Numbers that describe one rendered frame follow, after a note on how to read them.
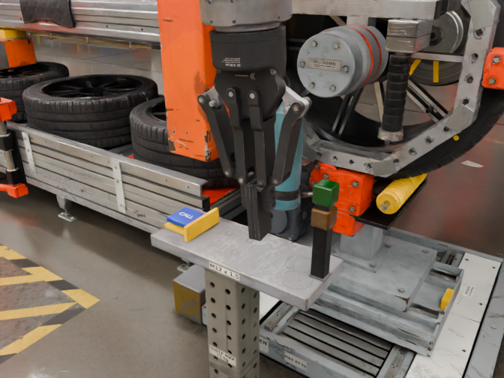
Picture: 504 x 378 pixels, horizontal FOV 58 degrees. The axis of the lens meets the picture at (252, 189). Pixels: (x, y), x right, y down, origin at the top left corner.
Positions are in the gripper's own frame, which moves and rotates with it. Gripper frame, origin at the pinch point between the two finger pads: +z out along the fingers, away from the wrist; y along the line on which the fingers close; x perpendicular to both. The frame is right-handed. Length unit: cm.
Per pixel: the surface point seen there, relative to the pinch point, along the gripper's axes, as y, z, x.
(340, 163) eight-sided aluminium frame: -12, 19, 61
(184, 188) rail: -70, 40, 67
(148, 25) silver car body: -121, -7, 117
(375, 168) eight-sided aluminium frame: -3, 19, 60
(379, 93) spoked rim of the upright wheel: -7, 4, 71
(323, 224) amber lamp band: -4.4, 19.3, 30.6
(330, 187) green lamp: -3.5, 11.7, 31.5
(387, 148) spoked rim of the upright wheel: -3, 17, 69
